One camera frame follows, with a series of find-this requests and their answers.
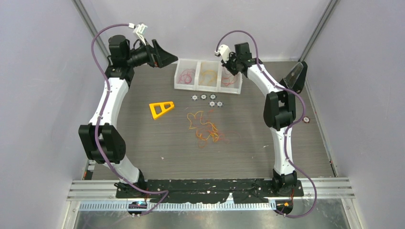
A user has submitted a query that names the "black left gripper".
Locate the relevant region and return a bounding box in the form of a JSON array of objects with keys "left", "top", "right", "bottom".
[{"left": 126, "top": 40, "right": 177, "bottom": 69}]

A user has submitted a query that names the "orange cable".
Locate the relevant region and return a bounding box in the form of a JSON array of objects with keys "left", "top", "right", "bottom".
[
  {"left": 221, "top": 68, "right": 238, "bottom": 87},
  {"left": 197, "top": 125, "right": 241, "bottom": 149}
]

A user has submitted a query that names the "pink red cable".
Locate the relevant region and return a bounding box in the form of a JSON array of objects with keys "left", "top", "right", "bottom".
[{"left": 178, "top": 67, "right": 197, "bottom": 84}]

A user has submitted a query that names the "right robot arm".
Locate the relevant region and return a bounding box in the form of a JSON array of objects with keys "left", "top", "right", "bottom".
[{"left": 215, "top": 42, "right": 298, "bottom": 196}]

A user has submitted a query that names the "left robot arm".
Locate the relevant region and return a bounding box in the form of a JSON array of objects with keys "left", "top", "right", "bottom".
[{"left": 78, "top": 35, "right": 178, "bottom": 198}]

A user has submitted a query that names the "right clear plastic bin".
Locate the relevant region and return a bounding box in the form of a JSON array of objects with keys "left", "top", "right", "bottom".
[{"left": 215, "top": 61, "right": 243, "bottom": 94}]

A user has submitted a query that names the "clear plastic bin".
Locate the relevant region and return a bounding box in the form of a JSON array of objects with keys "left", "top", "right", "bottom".
[
  {"left": 195, "top": 61, "right": 217, "bottom": 92},
  {"left": 215, "top": 61, "right": 243, "bottom": 94},
  {"left": 174, "top": 59, "right": 199, "bottom": 91}
]

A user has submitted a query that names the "middle clear plastic bin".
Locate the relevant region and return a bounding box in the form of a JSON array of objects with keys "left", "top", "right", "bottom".
[{"left": 195, "top": 61, "right": 217, "bottom": 92}]

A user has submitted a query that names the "left clear plastic bin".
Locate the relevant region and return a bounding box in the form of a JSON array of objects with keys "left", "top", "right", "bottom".
[{"left": 174, "top": 59, "right": 199, "bottom": 91}]

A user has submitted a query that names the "yellow triangular plastic part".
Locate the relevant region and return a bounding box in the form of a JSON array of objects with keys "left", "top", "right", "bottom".
[{"left": 149, "top": 101, "right": 175, "bottom": 120}]

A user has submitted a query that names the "black wedge stand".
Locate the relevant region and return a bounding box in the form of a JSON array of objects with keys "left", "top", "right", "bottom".
[{"left": 279, "top": 62, "right": 308, "bottom": 94}]

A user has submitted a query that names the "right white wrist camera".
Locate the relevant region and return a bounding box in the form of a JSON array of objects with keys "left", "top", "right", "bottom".
[{"left": 214, "top": 44, "right": 231, "bottom": 63}]

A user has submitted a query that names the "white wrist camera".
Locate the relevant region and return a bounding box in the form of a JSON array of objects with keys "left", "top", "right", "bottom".
[
  {"left": 132, "top": 23, "right": 148, "bottom": 45},
  {"left": 214, "top": 44, "right": 231, "bottom": 63}
]

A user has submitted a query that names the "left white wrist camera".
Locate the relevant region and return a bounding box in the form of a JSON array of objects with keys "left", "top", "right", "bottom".
[{"left": 132, "top": 23, "right": 148, "bottom": 45}]

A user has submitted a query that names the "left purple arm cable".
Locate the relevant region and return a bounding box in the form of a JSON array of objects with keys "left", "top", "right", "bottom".
[{"left": 91, "top": 23, "right": 170, "bottom": 217}]

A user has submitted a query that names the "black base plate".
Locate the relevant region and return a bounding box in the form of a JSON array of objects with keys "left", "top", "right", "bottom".
[{"left": 115, "top": 178, "right": 304, "bottom": 205}]

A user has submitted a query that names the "white slotted cable duct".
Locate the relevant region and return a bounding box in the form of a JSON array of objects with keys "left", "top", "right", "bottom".
[{"left": 78, "top": 200, "right": 276, "bottom": 212}]

